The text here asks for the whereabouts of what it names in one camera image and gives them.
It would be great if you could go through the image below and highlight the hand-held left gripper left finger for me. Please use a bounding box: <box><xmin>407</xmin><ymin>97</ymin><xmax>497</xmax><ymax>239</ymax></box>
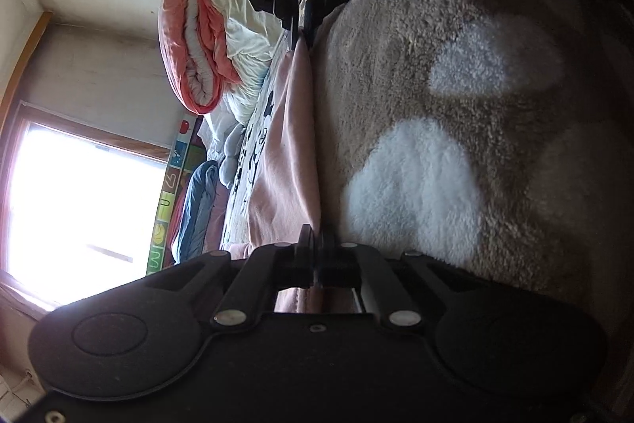
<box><xmin>147</xmin><ymin>224</ymin><xmax>317</xmax><ymax>331</ymax></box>

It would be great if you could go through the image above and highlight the blue cloth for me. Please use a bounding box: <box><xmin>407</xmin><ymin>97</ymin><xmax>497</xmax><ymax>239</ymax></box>
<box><xmin>171</xmin><ymin>160</ymin><xmax>222</xmax><ymax>263</ymax></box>

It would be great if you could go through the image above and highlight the window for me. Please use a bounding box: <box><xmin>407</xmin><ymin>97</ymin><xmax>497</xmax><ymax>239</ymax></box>
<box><xmin>0</xmin><ymin>102</ymin><xmax>172</xmax><ymax>306</ymax></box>

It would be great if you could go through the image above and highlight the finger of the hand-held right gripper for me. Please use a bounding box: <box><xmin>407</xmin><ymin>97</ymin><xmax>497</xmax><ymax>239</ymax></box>
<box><xmin>299</xmin><ymin>0</ymin><xmax>338</xmax><ymax>48</ymax></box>
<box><xmin>243</xmin><ymin>0</ymin><xmax>301</xmax><ymax>51</ymax></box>

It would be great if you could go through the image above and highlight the orange folded quilt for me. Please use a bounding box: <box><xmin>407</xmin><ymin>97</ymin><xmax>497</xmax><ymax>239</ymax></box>
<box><xmin>157</xmin><ymin>0</ymin><xmax>242</xmax><ymax>115</ymax></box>

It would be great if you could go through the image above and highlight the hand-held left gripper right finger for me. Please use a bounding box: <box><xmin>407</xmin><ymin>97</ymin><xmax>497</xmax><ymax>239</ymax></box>
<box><xmin>317</xmin><ymin>231</ymin><xmax>477</xmax><ymax>335</ymax></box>

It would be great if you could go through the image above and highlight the grey plush toy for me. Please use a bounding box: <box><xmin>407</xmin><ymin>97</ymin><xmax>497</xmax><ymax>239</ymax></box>
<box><xmin>208</xmin><ymin>126</ymin><xmax>246</xmax><ymax>189</ymax></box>

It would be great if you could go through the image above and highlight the printed fleece blanket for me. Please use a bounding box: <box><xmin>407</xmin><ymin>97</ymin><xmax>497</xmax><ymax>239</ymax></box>
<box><xmin>218</xmin><ymin>0</ymin><xmax>634</xmax><ymax>310</ymax></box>

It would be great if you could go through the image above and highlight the cream quilt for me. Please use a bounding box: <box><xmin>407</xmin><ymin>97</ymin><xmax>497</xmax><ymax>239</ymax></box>
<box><xmin>205</xmin><ymin>0</ymin><xmax>289</xmax><ymax>127</ymax></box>

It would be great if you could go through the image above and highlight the pink sweatshirt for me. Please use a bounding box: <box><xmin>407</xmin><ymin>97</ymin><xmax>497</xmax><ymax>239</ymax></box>
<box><xmin>245</xmin><ymin>39</ymin><xmax>360</xmax><ymax>315</ymax></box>

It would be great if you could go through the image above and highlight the colourful alphabet mat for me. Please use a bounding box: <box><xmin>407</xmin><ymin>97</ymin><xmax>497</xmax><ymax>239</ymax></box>
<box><xmin>145</xmin><ymin>116</ymin><xmax>205</xmax><ymax>278</ymax></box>

